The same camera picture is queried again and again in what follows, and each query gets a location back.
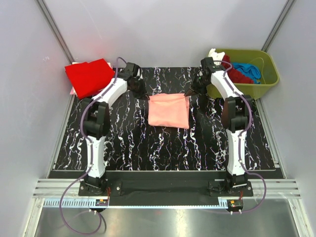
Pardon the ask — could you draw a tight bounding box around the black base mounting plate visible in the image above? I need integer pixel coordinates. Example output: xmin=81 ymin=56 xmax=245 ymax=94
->
xmin=79 ymin=171 xmax=253 ymax=208

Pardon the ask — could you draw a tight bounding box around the salmon pink t-shirt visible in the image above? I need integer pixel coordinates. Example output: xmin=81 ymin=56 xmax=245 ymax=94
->
xmin=148 ymin=93 xmax=190 ymax=129

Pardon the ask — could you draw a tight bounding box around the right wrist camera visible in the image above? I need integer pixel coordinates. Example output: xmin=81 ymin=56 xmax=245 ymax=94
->
xmin=200 ymin=57 xmax=225 ymax=74

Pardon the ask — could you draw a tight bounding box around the blue t-shirt in bin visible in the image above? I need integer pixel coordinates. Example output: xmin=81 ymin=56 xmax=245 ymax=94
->
xmin=233 ymin=63 xmax=261 ymax=84

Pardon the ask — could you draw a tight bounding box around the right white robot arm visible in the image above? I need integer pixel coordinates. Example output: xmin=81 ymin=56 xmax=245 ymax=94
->
xmin=185 ymin=69 xmax=252 ymax=196

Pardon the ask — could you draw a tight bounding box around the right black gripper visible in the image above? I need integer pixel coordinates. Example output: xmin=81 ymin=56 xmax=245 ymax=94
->
xmin=184 ymin=74 xmax=209 ymax=97

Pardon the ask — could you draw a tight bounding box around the folded red t-shirt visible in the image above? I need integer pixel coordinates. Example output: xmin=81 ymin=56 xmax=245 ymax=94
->
xmin=65 ymin=59 xmax=115 ymax=99

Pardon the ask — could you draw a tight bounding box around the dark red t-shirt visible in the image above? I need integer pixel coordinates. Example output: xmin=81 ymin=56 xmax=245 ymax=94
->
xmin=221 ymin=54 xmax=254 ymax=84

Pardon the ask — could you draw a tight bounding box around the black marble pattern mat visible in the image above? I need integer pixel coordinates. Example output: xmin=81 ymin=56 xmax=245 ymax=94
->
xmin=53 ymin=67 xmax=275 ymax=171

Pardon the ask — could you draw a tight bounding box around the white t-shirt in bin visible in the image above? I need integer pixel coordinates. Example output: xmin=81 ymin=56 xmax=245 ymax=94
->
xmin=208 ymin=48 xmax=225 ymax=65

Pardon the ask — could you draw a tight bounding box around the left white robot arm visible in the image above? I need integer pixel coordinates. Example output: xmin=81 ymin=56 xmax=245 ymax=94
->
xmin=80 ymin=71 xmax=149 ymax=196

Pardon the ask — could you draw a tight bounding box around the olive green plastic bin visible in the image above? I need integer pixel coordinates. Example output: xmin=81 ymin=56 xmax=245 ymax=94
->
xmin=216 ymin=48 xmax=279 ymax=100

